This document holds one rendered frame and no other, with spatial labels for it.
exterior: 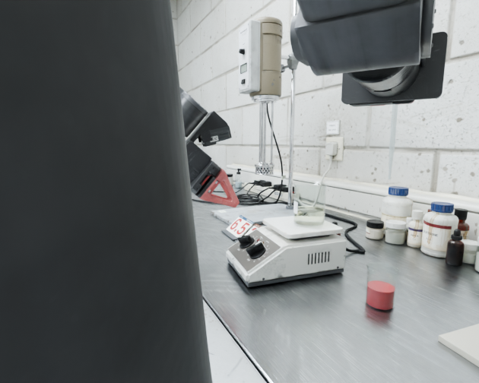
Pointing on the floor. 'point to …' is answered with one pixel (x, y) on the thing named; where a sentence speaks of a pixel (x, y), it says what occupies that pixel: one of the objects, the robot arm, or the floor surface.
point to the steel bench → (346, 311)
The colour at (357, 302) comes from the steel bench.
